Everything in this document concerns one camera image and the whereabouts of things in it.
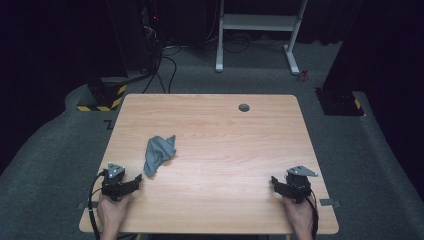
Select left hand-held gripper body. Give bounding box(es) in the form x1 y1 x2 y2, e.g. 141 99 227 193
99 162 134 203

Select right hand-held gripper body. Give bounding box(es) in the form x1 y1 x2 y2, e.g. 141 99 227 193
278 165 319 204

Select grey cloth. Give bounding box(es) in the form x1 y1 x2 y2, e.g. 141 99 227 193
143 134 177 178

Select person's right hand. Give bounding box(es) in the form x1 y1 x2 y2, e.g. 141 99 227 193
282 194 316 234

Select person's left hand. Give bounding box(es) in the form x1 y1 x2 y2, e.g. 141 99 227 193
96 193 132 232

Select grey tape piece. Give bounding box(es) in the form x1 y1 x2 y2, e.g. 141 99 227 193
318 198 342 208
77 200 100 211

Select black yellow striped stand base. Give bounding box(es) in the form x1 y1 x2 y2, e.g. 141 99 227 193
76 76 129 113

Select dark equipment rack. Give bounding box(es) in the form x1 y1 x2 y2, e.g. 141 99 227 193
137 0 165 73

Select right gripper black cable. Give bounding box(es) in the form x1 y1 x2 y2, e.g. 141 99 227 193
304 188 320 240

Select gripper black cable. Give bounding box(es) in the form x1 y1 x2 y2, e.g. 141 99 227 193
87 169 110 240
304 188 320 240

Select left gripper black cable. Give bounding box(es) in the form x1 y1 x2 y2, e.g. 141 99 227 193
87 169 110 240

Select black stand base plate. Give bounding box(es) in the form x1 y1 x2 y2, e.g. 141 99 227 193
314 87 366 117

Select black floor cables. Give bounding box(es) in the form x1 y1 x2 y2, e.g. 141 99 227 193
141 44 183 95

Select white metal stand frame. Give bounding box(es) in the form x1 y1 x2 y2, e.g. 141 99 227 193
214 0 309 76

